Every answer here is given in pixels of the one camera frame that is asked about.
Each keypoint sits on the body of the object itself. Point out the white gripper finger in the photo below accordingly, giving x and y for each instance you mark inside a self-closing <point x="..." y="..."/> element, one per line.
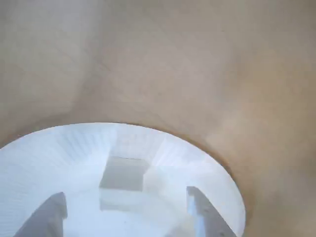
<point x="47" y="217"/>
<point x="207" y="217"/>

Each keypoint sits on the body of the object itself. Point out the white cube block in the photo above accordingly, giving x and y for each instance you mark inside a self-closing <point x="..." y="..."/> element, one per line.
<point x="123" y="175"/>

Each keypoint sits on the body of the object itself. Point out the white paper plate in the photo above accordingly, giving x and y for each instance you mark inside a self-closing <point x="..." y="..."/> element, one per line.
<point x="49" y="160"/>

